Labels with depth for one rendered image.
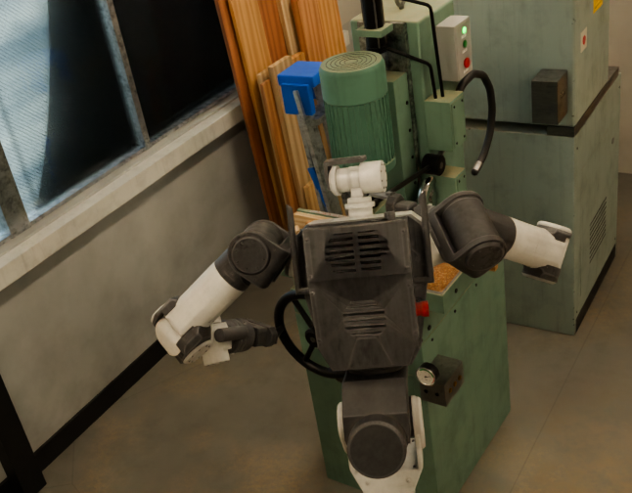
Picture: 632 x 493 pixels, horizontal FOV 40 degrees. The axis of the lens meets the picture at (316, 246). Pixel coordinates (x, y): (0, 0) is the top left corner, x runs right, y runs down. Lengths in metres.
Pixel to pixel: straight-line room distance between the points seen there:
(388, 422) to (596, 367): 1.92
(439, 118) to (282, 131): 1.51
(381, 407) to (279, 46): 2.62
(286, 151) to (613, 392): 1.72
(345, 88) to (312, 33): 1.89
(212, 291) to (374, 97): 0.75
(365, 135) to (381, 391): 0.83
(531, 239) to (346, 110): 0.67
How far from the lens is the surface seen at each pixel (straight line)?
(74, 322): 3.45
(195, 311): 1.86
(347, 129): 2.32
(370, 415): 1.71
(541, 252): 1.90
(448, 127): 2.47
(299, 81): 3.25
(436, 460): 2.77
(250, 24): 3.85
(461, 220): 1.76
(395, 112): 2.43
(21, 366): 3.33
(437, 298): 2.33
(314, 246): 1.63
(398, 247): 1.62
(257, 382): 3.59
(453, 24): 2.49
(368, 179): 1.78
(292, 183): 3.97
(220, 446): 3.35
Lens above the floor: 2.21
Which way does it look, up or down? 30 degrees down
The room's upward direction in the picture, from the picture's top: 10 degrees counter-clockwise
